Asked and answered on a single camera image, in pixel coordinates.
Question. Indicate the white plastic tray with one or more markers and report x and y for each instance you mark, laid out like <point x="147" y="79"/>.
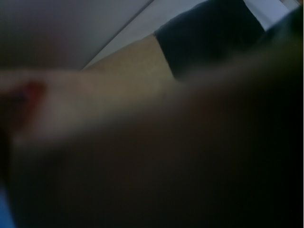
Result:
<point x="159" y="12"/>

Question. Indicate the brown paper bag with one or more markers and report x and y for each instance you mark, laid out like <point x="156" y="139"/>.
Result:
<point x="222" y="148"/>

